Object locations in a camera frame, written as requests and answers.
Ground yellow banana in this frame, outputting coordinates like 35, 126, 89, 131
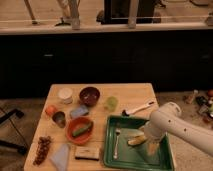
127, 135, 146, 146

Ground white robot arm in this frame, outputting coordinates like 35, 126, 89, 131
144, 102, 213, 157

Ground green translucent cup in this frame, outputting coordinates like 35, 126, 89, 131
104, 96, 118, 112

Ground metal cup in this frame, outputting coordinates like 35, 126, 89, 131
52, 111, 66, 128

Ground white cup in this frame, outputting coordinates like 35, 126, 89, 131
58, 88, 73, 104

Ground green plastic tray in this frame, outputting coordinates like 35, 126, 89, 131
103, 116, 174, 171

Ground silver fork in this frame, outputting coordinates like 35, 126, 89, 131
113, 128, 121, 159

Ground green cucumber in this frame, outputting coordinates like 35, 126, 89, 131
72, 122, 93, 137

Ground brown rectangular block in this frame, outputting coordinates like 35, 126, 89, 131
75, 146, 100, 160

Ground orange bowl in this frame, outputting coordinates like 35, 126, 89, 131
66, 117, 94, 145

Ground blue sponge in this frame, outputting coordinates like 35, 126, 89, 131
70, 105, 89, 119

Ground dark red bowl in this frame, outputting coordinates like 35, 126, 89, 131
79, 87, 100, 107

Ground light blue cloth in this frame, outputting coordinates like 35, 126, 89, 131
50, 144, 70, 171

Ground orange fruit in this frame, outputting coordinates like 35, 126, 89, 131
45, 105, 57, 117

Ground red grape bunch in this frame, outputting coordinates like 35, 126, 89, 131
33, 136, 51, 165

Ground black chair base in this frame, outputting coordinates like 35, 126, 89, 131
0, 107, 30, 156

